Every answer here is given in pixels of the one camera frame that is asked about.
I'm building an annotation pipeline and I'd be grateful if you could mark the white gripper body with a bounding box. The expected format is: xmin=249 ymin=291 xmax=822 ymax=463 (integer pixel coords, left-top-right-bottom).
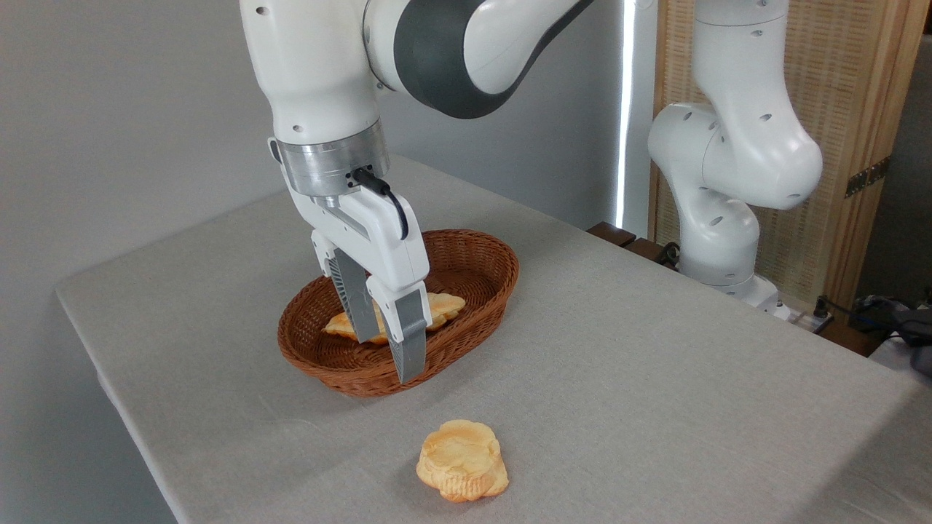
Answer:
xmin=290 ymin=182 xmax=432 ymax=298

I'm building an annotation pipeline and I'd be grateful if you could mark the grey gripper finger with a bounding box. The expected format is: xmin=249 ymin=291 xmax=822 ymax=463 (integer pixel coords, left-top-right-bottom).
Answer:
xmin=327 ymin=249 xmax=382 ymax=344
xmin=367 ymin=281 xmax=432 ymax=385

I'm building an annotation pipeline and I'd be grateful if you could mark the round golden bread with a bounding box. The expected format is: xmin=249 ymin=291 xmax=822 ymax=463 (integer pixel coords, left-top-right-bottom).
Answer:
xmin=416 ymin=419 xmax=510 ymax=504

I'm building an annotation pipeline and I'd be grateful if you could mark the brown wicker basket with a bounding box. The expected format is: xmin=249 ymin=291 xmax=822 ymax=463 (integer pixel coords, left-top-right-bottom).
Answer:
xmin=277 ymin=229 xmax=521 ymax=398

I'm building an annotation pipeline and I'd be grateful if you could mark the dark brown wooden block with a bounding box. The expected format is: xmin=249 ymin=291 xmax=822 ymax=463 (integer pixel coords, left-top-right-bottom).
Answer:
xmin=587 ymin=222 xmax=638 ymax=248
xmin=625 ymin=238 xmax=668 ymax=265

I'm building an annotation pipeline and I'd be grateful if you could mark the grey tablecloth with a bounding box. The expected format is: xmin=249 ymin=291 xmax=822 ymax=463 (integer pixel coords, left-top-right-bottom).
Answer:
xmin=55 ymin=154 xmax=932 ymax=524

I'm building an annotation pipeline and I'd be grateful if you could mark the white power strip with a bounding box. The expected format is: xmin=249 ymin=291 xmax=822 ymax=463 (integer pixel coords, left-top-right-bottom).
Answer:
xmin=788 ymin=295 xmax=836 ymax=335

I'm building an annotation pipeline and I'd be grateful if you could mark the dark metal hinge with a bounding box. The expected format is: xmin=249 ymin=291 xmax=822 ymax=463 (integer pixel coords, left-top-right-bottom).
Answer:
xmin=845 ymin=156 xmax=891 ymax=199

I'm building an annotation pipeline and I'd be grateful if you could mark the wooden rattan screen panel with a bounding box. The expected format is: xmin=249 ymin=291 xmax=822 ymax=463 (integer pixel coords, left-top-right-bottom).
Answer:
xmin=648 ymin=0 xmax=932 ymax=314

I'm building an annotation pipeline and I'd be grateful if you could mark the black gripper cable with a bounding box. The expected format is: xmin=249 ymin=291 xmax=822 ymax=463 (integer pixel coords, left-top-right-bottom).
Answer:
xmin=352 ymin=167 xmax=410 ymax=242

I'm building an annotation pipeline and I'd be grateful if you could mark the black cable bundle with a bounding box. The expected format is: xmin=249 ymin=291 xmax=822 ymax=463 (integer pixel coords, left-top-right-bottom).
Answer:
xmin=830 ymin=290 xmax=932 ymax=376

